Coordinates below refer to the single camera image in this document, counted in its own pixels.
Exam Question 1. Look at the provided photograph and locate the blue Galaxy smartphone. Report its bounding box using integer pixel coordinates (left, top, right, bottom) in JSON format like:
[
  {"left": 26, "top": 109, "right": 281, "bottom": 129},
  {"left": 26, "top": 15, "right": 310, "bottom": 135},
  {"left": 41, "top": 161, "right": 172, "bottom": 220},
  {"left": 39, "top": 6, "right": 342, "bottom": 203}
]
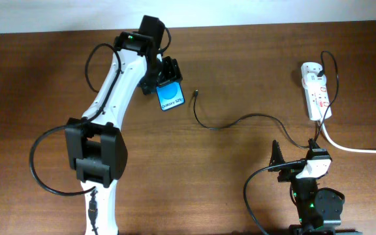
[{"left": 157, "top": 82, "right": 185, "bottom": 112}]

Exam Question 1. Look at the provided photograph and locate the black charger cable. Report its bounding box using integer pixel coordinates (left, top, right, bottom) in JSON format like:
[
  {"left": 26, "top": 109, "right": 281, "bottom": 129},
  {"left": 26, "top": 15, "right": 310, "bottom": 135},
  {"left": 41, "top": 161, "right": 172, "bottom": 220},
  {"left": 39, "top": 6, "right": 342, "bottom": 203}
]
[{"left": 193, "top": 50, "right": 340, "bottom": 150}]

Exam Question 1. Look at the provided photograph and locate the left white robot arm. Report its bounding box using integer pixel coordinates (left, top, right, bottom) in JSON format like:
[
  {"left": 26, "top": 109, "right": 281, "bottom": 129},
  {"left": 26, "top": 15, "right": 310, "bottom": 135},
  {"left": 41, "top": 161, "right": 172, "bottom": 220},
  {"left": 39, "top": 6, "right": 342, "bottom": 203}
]
[{"left": 65, "top": 16, "right": 185, "bottom": 234}]

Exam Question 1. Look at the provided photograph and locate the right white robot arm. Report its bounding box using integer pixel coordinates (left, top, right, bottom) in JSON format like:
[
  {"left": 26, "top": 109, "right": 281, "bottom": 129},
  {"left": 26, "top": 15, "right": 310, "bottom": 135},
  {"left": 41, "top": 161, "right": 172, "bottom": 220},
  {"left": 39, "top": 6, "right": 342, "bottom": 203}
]
[{"left": 269, "top": 139, "right": 361, "bottom": 235}]

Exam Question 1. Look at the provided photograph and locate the white power strip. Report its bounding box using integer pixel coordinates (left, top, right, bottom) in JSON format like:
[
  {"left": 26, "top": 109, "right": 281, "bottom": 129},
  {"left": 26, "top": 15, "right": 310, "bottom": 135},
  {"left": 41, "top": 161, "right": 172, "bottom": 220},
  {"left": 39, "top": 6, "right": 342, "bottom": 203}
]
[{"left": 301, "top": 62, "right": 332, "bottom": 121}]

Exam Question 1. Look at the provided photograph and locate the white power strip cord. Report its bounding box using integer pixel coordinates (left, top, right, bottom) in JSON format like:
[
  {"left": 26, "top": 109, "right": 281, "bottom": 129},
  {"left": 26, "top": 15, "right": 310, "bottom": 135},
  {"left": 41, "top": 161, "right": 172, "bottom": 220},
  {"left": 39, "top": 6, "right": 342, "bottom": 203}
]
[{"left": 319, "top": 107, "right": 376, "bottom": 156}]

